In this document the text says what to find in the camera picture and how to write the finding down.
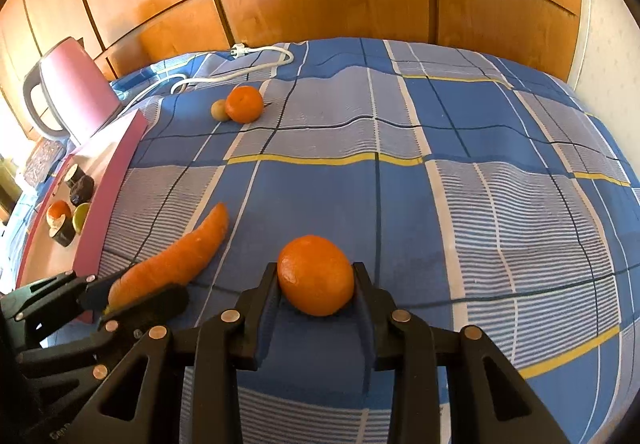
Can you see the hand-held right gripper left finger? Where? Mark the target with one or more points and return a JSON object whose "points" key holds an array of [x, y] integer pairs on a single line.
{"points": [[267, 324]]}

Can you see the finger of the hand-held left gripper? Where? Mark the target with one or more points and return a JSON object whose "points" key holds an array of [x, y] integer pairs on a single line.
{"points": [[155, 306], [55, 296]]}

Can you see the dark whole beetroot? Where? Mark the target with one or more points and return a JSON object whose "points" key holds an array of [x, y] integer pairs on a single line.
{"points": [[82, 189]]}

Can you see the large orange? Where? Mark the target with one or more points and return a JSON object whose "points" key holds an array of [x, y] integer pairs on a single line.
{"points": [[59, 210]]}

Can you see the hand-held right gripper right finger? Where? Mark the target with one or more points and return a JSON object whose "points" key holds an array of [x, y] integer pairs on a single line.
{"points": [[365, 334]]}

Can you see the brown patterned box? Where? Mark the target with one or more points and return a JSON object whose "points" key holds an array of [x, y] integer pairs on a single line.
{"points": [[42, 162]]}

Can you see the pink electric kettle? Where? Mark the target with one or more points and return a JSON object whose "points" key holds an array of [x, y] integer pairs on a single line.
{"points": [[75, 89]]}

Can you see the green tomato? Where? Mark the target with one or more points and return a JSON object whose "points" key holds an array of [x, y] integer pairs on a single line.
{"points": [[80, 216]]}

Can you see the pink tray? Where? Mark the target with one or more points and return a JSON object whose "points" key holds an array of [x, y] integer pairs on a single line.
{"points": [[117, 164]]}

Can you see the dark vegetable piece beige cut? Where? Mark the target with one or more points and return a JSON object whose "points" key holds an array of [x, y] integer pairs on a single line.
{"points": [[74, 173]]}

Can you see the round tangerine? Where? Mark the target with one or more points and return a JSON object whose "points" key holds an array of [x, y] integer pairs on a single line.
{"points": [[244, 103]]}

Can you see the orange carrot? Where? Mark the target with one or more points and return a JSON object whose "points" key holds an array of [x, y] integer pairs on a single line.
{"points": [[180, 259]]}

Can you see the small beige potato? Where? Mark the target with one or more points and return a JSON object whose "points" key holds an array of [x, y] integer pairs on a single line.
{"points": [[218, 110]]}

